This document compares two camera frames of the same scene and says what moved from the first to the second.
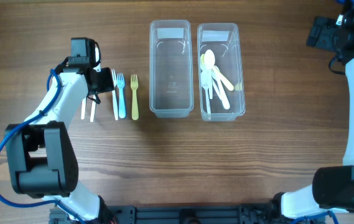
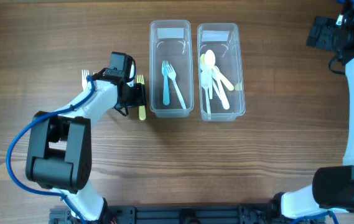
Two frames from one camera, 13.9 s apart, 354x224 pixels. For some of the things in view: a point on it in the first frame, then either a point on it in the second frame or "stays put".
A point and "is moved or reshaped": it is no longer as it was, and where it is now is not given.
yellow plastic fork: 134,84 to 140,79
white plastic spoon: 219,87 stays put
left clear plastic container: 171,68 stays put
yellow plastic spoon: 224,79 stays put
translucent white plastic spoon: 209,60 stays put
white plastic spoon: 205,79 stays put
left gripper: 108,82 to 139,97
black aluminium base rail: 181,213 stays put
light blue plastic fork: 121,82 is moved or reshaped
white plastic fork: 114,79 is moved or reshaped
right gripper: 322,30 stays put
